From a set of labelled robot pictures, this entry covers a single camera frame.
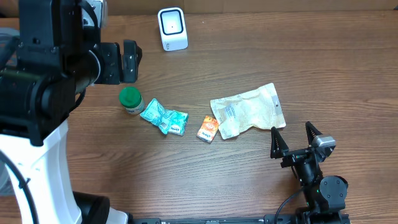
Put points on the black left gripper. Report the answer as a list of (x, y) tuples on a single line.
[(119, 73)]

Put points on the teal Kleenex tissue pack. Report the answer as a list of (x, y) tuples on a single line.
[(168, 121)]

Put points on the grey plastic basket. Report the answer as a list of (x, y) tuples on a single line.
[(6, 40)]

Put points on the green lid jar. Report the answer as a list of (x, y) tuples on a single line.
[(132, 100)]

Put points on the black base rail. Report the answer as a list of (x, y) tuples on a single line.
[(202, 220)]

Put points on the beige plastic pouch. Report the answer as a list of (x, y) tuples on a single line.
[(259, 108)]

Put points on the orange small box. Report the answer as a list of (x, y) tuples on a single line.
[(208, 129)]

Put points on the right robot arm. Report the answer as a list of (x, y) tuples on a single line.
[(324, 196)]

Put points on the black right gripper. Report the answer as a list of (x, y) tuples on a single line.
[(280, 150)]

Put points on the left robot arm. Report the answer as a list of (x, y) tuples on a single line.
[(45, 71)]

